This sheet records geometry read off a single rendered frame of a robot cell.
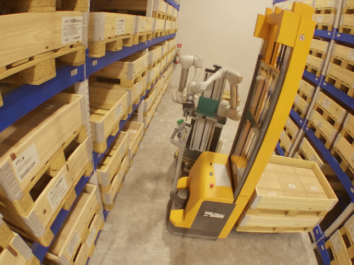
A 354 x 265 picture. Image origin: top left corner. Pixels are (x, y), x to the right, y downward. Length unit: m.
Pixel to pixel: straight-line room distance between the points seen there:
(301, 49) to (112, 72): 2.04
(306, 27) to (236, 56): 5.99
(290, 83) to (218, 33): 5.87
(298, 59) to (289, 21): 0.29
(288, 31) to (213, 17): 5.88
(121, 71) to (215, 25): 5.26
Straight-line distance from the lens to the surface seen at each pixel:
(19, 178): 1.04
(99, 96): 2.59
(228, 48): 7.38
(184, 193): 2.62
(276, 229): 2.77
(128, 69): 2.45
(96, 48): 1.55
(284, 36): 1.53
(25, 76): 1.07
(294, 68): 1.59
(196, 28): 7.27
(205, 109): 3.11
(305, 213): 2.78
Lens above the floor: 2.37
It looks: 31 degrees down
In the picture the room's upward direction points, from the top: 9 degrees clockwise
